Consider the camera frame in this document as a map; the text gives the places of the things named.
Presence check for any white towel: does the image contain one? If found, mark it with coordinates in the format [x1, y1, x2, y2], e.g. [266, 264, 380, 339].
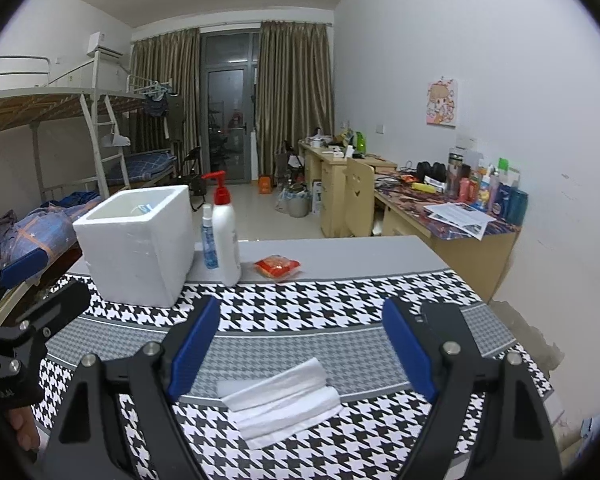
[218, 358, 342, 450]

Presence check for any light wooden desk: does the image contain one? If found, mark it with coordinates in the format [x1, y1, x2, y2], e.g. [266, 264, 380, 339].
[299, 142, 519, 301]

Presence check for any green bottle on desk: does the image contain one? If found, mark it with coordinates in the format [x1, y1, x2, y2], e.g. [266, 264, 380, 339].
[355, 131, 366, 154]

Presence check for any brown curtain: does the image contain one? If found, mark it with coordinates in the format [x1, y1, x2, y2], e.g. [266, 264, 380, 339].
[131, 28, 201, 155]
[256, 21, 335, 176]

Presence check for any blue surgical mask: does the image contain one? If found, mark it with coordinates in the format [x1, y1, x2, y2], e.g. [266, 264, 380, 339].
[130, 204, 152, 216]

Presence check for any white lotion pump bottle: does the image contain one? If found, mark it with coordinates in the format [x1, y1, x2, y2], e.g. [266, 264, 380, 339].
[204, 170, 242, 287]

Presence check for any metal bucket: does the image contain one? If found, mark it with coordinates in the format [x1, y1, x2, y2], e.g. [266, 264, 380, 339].
[287, 188, 311, 218]

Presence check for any left hand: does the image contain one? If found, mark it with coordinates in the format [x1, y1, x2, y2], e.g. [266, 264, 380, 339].
[8, 406, 41, 452]

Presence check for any blue spray bottle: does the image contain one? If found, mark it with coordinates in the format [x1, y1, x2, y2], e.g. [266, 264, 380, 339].
[201, 204, 219, 270]

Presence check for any white air conditioner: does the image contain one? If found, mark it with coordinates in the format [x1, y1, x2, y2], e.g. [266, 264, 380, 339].
[86, 32, 123, 58]

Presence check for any anime girl wall poster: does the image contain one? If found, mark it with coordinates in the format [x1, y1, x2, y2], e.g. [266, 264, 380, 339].
[426, 78, 457, 128]

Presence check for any black folding chair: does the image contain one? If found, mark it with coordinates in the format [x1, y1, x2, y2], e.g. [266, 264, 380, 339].
[181, 146, 207, 211]

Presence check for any blue plaid quilt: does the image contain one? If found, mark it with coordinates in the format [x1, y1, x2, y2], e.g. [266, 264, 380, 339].
[0, 198, 102, 266]

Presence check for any metal bunk bed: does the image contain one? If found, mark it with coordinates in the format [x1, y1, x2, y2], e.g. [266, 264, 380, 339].
[0, 52, 176, 200]

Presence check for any red snack packet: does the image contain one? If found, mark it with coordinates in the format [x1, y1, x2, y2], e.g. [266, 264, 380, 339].
[253, 255, 301, 281]

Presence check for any white printed paper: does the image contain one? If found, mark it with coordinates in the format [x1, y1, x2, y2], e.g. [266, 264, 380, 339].
[424, 203, 495, 240]

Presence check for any wooden smiley chair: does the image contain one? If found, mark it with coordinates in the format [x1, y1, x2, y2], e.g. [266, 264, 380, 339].
[343, 158, 375, 237]

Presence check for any orange stool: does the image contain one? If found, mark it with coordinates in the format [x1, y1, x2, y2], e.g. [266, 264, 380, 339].
[258, 176, 273, 194]

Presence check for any white foam box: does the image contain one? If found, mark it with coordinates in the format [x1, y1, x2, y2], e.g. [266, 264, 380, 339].
[73, 185, 195, 308]

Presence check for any glass balcony door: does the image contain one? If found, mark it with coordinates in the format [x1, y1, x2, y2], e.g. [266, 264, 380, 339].
[200, 29, 260, 184]

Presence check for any right brown curtain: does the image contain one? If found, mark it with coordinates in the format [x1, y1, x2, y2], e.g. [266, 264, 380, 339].
[256, 21, 335, 176]

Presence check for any left brown curtain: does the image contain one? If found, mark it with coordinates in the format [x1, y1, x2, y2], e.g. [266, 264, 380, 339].
[131, 28, 201, 155]

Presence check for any houndstooth table mat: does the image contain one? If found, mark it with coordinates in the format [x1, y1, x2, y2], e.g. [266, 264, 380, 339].
[31, 268, 556, 480]

